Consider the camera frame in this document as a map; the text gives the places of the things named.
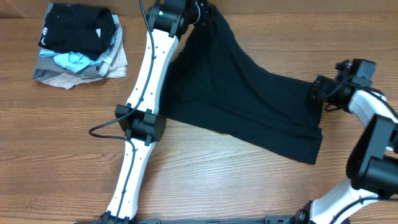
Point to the grey folded garment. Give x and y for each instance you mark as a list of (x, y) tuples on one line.
[(46, 69)]

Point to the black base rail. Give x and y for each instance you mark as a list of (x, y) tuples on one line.
[(214, 220)]

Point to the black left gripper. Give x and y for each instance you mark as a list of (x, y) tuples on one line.
[(207, 9)]

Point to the light blue folded garment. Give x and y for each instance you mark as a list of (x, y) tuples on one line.
[(74, 62)]

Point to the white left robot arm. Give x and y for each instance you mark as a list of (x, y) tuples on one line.
[(139, 118)]

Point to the black folded shirt on pile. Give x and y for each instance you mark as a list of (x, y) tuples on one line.
[(78, 29)]

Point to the beige folded garment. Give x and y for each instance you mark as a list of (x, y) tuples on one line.
[(113, 65)]

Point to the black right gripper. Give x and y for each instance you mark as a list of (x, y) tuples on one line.
[(319, 85)]

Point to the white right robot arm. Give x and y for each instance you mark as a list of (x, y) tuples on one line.
[(371, 175)]

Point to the black t-shirt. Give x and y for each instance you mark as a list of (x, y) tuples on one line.
[(214, 84)]

